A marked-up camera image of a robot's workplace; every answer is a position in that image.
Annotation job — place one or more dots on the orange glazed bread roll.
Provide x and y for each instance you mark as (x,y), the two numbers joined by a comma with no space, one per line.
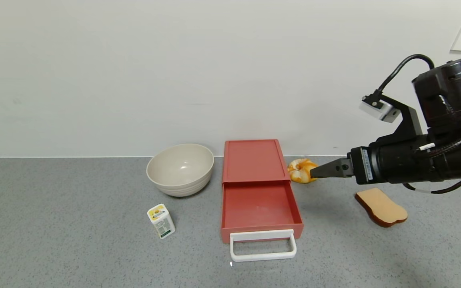
(300,172)

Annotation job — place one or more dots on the brown toast slice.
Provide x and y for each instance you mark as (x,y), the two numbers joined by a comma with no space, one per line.
(380,208)

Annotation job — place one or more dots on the beige ribbed bowl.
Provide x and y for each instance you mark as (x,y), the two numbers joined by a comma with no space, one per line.
(180,170)

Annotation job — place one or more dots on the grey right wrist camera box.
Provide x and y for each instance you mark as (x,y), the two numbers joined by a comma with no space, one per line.
(380,108)

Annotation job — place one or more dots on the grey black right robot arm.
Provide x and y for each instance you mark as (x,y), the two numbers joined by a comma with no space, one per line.
(454,88)

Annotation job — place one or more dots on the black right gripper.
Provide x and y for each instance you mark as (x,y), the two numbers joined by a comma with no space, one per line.
(362,165)

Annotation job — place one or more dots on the small yellow white carton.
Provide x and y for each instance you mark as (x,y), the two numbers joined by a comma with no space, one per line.
(161,222)

